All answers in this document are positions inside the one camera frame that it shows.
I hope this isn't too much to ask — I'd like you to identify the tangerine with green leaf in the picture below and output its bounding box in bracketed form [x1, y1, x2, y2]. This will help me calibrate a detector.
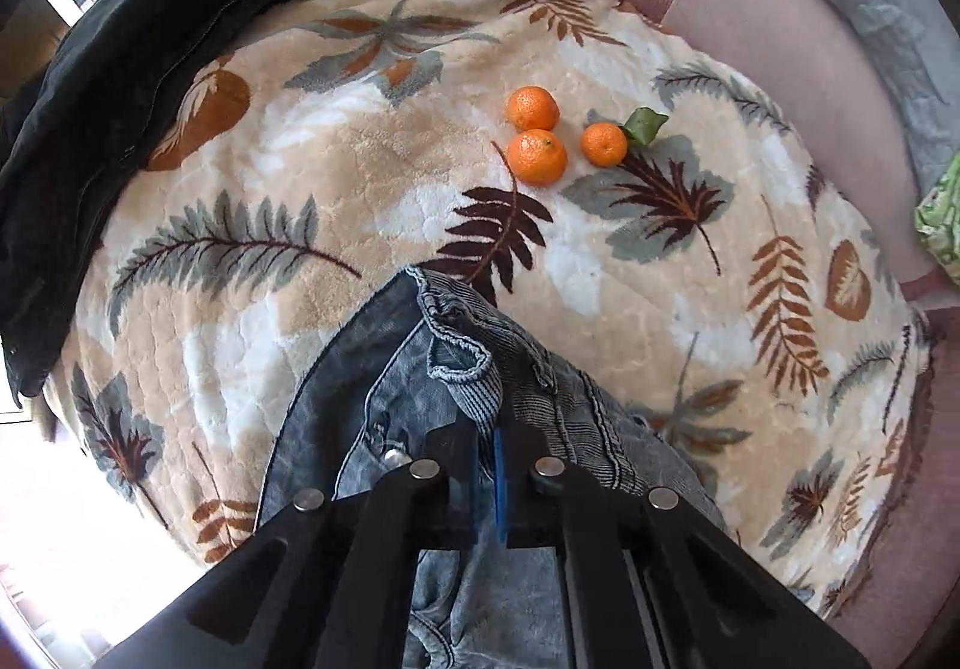
[581, 106, 669, 169]

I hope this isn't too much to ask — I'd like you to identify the black jacket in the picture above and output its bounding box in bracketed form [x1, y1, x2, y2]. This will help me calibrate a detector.
[0, 0, 359, 401]

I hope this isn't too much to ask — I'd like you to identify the blue denim jacket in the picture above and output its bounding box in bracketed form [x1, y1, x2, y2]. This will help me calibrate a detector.
[255, 266, 740, 669]

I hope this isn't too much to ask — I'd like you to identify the leaf print plush blanket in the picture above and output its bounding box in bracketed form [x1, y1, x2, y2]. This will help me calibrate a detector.
[45, 0, 938, 621]

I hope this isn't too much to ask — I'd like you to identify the pink padded bed frame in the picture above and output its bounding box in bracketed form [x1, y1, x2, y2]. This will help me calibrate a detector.
[607, 0, 960, 647]

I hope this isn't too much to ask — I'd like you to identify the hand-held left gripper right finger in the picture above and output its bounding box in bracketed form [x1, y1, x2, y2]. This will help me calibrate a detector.
[491, 406, 872, 669]

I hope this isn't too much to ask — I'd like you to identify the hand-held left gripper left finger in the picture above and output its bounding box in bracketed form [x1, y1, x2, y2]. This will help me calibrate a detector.
[97, 414, 482, 669]

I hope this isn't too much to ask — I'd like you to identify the green patterned quilt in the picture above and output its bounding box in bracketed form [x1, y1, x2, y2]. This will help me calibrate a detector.
[913, 153, 960, 280]

